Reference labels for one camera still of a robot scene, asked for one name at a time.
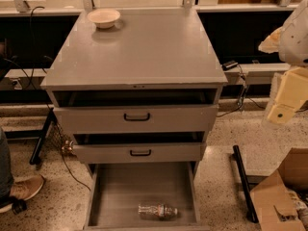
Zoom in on black floor cable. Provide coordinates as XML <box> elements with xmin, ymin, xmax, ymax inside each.
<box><xmin>216</xmin><ymin>64</ymin><xmax>268</xmax><ymax>118</ymax></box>

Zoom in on grey top drawer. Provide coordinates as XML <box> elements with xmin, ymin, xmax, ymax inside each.
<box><xmin>55</xmin><ymin>89</ymin><xmax>218</xmax><ymax>134</ymax></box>

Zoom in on blue jeans leg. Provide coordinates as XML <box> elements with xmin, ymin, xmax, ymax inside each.
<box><xmin>0</xmin><ymin>127</ymin><xmax>14</xmax><ymax>198</ymax></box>

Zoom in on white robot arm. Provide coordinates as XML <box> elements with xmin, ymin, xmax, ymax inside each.
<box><xmin>258</xmin><ymin>0</ymin><xmax>308</xmax><ymax>125</ymax></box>

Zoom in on black metal leg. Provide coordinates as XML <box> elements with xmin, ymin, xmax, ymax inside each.
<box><xmin>233</xmin><ymin>145</ymin><xmax>258</xmax><ymax>223</ymax></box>
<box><xmin>29</xmin><ymin>109</ymin><xmax>54</xmax><ymax>165</ymax></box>

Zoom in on grey drawer cabinet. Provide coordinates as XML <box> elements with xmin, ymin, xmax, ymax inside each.
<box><xmin>40</xmin><ymin>7</ymin><xmax>229</xmax><ymax>178</ymax></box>

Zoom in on black middle drawer handle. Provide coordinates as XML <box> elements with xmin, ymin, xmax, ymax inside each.
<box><xmin>130</xmin><ymin>149</ymin><xmax>152</xmax><ymax>157</ymax></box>

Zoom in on black metal leg left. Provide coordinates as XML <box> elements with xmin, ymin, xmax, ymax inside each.
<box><xmin>29</xmin><ymin>109</ymin><xmax>54</xmax><ymax>165</ymax></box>

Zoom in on white bowl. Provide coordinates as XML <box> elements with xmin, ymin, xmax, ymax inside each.
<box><xmin>87</xmin><ymin>9</ymin><xmax>120</xmax><ymax>29</ymax></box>

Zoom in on grey middle drawer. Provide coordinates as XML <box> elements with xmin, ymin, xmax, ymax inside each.
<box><xmin>73</xmin><ymin>132</ymin><xmax>206</xmax><ymax>164</ymax></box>

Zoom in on tan shoe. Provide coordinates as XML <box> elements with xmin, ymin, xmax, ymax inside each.
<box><xmin>0</xmin><ymin>174</ymin><xmax>45</xmax><ymax>214</ymax></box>

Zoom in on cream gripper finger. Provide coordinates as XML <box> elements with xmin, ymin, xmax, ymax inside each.
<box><xmin>258</xmin><ymin>28</ymin><xmax>281</xmax><ymax>54</ymax></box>
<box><xmin>267</xmin><ymin>104</ymin><xmax>295</xmax><ymax>125</ymax></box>

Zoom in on black power adapter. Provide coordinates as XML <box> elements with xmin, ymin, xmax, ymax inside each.
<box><xmin>222</xmin><ymin>61</ymin><xmax>238</xmax><ymax>71</ymax></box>

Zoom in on black metal leg right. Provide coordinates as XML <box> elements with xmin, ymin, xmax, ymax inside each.
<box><xmin>233</xmin><ymin>145</ymin><xmax>258</xmax><ymax>223</ymax></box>

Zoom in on black cable left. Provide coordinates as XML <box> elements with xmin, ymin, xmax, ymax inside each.
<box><xmin>3</xmin><ymin>5</ymin><xmax>91</xmax><ymax>192</ymax></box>

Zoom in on brown cardboard box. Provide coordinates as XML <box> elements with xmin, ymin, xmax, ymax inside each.
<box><xmin>250</xmin><ymin>148</ymin><xmax>308</xmax><ymax>231</ymax></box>

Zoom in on black top drawer handle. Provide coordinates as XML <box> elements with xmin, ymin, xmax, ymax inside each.
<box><xmin>123</xmin><ymin>113</ymin><xmax>151</xmax><ymax>122</ymax></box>

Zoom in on black drawer handle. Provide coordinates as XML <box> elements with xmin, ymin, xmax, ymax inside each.
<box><xmin>123</xmin><ymin>113</ymin><xmax>151</xmax><ymax>122</ymax></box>
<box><xmin>130</xmin><ymin>149</ymin><xmax>152</xmax><ymax>157</ymax></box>

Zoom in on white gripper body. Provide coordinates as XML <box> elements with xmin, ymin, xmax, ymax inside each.
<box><xmin>275</xmin><ymin>67</ymin><xmax>308</xmax><ymax>112</ymax></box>

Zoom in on grey bottom drawer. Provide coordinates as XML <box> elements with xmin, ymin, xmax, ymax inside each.
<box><xmin>84</xmin><ymin>162</ymin><xmax>210</xmax><ymax>231</ymax></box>

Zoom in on clear plastic water bottle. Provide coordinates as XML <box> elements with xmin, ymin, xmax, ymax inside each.
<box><xmin>138</xmin><ymin>203</ymin><xmax>178</xmax><ymax>219</ymax></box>

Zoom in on grey drawer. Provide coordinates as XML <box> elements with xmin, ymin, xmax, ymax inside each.
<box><xmin>84</xmin><ymin>162</ymin><xmax>210</xmax><ymax>231</ymax></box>
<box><xmin>73</xmin><ymin>132</ymin><xmax>206</xmax><ymax>164</ymax></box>
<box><xmin>55</xmin><ymin>89</ymin><xmax>218</xmax><ymax>134</ymax></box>

